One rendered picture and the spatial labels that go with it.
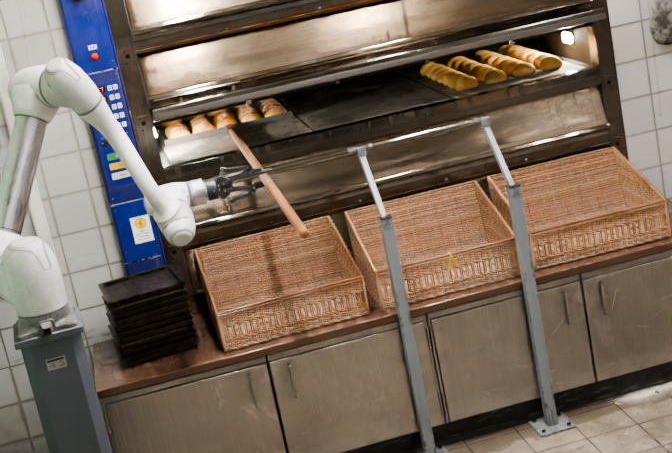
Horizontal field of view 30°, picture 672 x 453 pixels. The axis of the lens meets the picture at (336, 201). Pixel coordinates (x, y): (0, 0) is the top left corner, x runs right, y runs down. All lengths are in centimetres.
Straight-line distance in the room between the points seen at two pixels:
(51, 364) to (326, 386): 116
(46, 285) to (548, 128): 226
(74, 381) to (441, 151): 188
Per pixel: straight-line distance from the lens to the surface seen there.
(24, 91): 409
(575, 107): 521
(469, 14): 499
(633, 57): 527
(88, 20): 473
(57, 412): 393
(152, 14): 476
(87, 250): 491
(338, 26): 488
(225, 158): 487
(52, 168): 484
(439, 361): 467
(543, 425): 486
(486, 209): 498
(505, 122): 512
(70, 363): 388
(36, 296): 383
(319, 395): 461
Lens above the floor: 216
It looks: 15 degrees down
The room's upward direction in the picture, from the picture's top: 11 degrees counter-clockwise
